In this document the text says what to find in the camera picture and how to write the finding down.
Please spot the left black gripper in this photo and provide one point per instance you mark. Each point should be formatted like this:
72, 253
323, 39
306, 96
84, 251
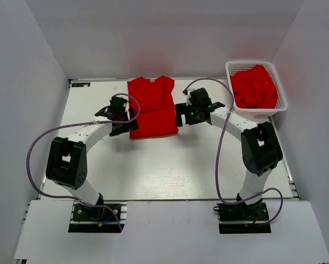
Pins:
132, 126

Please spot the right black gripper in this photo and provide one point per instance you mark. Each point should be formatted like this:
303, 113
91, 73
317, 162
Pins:
181, 109

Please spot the red t shirt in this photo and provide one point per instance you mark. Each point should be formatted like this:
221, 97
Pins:
155, 102

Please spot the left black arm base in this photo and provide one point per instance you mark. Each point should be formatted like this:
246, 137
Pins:
98, 220

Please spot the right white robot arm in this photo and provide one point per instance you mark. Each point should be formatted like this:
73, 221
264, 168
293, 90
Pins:
261, 151

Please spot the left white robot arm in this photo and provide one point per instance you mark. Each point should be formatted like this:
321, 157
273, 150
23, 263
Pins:
67, 160

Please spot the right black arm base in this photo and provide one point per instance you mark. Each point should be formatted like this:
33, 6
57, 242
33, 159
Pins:
243, 219

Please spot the red t shirts pile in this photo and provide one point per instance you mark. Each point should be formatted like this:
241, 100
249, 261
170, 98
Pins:
254, 88

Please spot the blue table label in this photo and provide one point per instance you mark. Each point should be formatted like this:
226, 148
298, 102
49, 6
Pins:
79, 84

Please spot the white plastic basket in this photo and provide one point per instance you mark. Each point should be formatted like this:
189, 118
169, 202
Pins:
235, 66

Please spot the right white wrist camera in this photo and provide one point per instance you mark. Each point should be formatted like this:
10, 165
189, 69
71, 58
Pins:
188, 92

